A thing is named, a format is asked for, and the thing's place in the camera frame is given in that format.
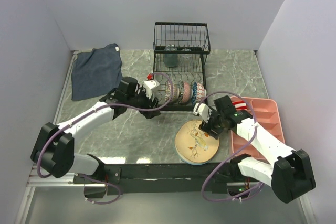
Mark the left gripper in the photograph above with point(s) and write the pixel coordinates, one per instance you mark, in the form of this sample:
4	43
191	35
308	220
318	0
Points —
148	102

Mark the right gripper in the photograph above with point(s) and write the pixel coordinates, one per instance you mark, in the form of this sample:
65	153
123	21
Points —
207	127

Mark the blue patterned bowl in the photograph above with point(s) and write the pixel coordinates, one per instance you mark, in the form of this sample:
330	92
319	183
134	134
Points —
198	93

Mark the blue scale pattern bowl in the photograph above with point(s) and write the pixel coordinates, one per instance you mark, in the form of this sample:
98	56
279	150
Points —
172	93

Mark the beige bird pattern plate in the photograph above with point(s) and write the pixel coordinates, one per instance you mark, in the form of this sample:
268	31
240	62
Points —
190	133

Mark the pink floral leaf-pattern bowl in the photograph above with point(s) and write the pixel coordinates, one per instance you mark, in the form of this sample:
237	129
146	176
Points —
185	92

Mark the blue grey ceramic mug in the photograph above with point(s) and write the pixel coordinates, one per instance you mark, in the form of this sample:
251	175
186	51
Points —
170	59

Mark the light blue plate underneath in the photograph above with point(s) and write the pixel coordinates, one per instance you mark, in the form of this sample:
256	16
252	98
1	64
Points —
194	155

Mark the clear glass cup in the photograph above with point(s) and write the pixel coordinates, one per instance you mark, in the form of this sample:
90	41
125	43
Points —
186	54

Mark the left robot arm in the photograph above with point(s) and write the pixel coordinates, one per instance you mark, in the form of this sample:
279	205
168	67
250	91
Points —
54	150

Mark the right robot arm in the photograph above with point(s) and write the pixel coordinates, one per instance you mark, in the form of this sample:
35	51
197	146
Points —
287	171

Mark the red item in tray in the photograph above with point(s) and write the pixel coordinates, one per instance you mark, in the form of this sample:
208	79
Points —
239	104

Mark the dark blue cloth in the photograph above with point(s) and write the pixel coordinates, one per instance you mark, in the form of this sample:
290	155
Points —
95	73

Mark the pink compartment tray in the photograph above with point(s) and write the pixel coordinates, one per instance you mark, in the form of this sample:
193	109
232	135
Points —
268	117

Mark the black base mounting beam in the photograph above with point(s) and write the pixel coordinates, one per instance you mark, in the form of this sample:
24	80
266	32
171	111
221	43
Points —
172	178

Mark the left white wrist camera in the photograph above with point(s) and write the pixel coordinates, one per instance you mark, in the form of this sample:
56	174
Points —
151	86

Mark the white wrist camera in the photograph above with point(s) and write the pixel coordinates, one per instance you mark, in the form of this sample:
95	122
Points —
202	110
151	86

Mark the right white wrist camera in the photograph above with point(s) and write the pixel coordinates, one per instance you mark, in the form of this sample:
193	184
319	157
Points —
202	110

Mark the black wire dish rack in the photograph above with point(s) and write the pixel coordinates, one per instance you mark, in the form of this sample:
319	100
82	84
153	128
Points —
194	36

